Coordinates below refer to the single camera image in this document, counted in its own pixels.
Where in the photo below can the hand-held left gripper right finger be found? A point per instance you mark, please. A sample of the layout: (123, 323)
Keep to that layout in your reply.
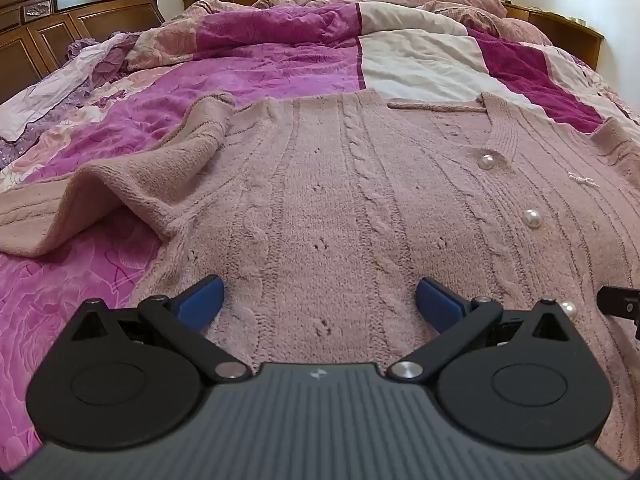
(440, 305)

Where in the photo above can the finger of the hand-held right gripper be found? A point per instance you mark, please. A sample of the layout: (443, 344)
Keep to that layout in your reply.
(617, 302)

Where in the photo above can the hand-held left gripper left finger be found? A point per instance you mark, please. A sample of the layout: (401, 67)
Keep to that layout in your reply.
(202, 302)

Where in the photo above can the pink knitted cardigan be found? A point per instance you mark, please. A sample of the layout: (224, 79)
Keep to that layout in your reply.
(325, 200)

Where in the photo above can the purple and white patchwork blanket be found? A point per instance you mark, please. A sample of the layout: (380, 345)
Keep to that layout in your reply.
(280, 65)

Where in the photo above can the lavender floral sheet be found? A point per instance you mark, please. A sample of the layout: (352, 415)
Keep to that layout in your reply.
(50, 90)

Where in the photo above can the wooden window ledge cabinet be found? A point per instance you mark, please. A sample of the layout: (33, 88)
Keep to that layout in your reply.
(565, 30)

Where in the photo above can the carved wooden headboard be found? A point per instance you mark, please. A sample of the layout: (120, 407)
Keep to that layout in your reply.
(50, 35)

